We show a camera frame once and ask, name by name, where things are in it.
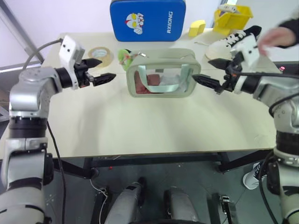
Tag grey left wrist cable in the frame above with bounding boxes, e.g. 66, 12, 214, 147
22, 38, 64, 70

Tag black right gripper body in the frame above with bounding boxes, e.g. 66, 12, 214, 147
221, 52, 245, 92

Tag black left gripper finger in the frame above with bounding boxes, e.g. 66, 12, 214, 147
87, 57, 103, 69
93, 73, 117, 87

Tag yellow plastic bin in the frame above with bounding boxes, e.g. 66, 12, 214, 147
213, 5, 254, 35

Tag silver right robot leg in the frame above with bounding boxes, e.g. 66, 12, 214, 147
163, 186, 199, 224

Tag black metal table frame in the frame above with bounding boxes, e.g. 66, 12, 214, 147
52, 151, 277, 181

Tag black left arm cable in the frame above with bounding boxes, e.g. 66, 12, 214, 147
46, 121, 68, 224

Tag black floor bracket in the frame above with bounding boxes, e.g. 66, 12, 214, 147
219, 195, 235, 224

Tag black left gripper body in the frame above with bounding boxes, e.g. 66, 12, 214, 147
74, 59, 94, 88

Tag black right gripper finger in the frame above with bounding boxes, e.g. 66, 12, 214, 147
192, 74, 221, 94
207, 58, 231, 70

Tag silver left robot leg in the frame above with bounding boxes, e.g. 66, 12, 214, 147
104, 181, 145, 224

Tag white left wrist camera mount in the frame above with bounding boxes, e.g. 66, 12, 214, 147
58, 35, 85, 91

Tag white item in bin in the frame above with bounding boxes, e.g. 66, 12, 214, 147
217, 4, 237, 14

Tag blue padded cartoon cushion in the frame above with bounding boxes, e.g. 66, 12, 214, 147
109, 0, 187, 43

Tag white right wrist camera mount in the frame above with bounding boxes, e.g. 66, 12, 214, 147
230, 37, 260, 94

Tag yellow foam block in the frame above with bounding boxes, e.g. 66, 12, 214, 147
188, 20, 206, 37

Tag person's bare hand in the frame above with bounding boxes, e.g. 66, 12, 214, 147
256, 27, 296, 56

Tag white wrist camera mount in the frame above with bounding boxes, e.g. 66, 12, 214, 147
230, 37, 260, 94
58, 35, 85, 91

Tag clear green-trimmed pouch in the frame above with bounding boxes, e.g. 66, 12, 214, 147
126, 48, 202, 99

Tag silver robot leg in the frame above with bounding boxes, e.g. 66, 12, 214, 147
163, 186, 199, 224
104, 181, 145, 224

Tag thin white floor wire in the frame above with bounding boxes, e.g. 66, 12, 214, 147
89, 178, 108, 212

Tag white sneaker with black print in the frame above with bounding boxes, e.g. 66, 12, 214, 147
242, 161, 266, 190

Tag beige tape roll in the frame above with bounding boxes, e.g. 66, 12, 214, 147
88, 46, 114, 69

